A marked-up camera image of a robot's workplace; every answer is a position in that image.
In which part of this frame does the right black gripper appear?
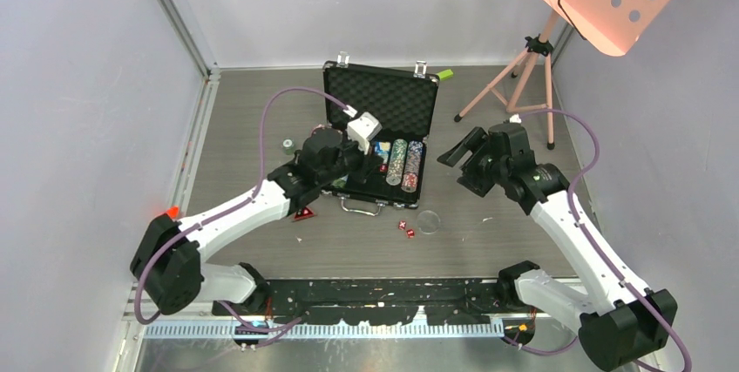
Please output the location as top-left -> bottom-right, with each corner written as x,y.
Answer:
437,126 -> 508,198

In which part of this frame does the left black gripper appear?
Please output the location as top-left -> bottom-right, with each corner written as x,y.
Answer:
316,129 -> 381,186

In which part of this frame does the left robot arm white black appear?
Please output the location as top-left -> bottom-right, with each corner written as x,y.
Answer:
130,129 -> 383,324

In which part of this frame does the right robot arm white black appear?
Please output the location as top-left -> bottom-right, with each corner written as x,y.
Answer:
437,122 -> 678,371

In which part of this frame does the black poker set case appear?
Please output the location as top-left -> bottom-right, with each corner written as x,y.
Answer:
322,57 -> 440,209

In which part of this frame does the blue boxed card deck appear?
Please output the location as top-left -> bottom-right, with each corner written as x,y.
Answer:
374,141 -> 392,165

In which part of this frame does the green grey chip row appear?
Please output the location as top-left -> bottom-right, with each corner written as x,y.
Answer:
385,139 -> 409,186

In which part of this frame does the blue orange chip row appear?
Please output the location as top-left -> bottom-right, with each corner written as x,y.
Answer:
401,141 -> 424,193

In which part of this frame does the purple chip stack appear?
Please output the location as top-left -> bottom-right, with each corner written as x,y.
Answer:
311,124 -> 331,133

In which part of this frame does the red black triangle dealer button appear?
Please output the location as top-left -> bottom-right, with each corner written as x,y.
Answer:
293,206 -> 316,222

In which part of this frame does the green block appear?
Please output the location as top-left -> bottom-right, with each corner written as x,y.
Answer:
436,69 -> 454,81

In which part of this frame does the green chip stack on table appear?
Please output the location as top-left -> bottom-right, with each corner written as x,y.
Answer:
281,138 -> 295,155

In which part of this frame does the clear round disc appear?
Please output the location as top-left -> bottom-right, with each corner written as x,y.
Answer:
416,210 -> 441,234

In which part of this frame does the orange clip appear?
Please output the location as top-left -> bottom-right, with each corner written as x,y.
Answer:
165,206 -> 180,220

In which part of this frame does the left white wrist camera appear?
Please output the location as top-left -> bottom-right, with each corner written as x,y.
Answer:
343,105 -> 382,155

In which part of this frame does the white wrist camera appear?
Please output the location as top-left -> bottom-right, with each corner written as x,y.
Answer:
508,114 -> 522,124
343,105 -> 382,155

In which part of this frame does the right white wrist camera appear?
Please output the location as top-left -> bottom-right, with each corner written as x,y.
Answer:
508,114 -> 522,124

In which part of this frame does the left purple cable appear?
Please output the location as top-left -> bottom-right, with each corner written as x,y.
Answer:
133,86 -> 359,326

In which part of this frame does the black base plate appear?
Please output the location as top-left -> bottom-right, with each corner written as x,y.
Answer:
233,278 -> 543,326

